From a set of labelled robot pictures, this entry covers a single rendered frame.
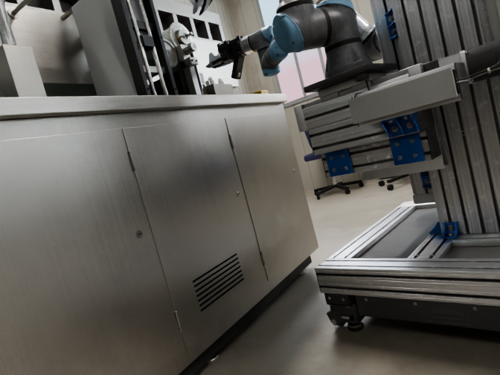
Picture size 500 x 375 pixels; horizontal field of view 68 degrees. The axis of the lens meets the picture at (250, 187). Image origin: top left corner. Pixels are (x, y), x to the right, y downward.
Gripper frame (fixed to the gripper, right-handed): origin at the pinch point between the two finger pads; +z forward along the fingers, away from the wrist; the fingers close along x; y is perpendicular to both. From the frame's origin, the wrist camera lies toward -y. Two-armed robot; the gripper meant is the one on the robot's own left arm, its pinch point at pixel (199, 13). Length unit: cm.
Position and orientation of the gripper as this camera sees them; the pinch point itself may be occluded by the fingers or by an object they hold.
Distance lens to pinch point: 185.2
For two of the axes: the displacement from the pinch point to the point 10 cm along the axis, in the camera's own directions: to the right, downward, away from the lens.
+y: -7.1, -6.3, 3.0
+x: -5.3, 2.1, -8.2
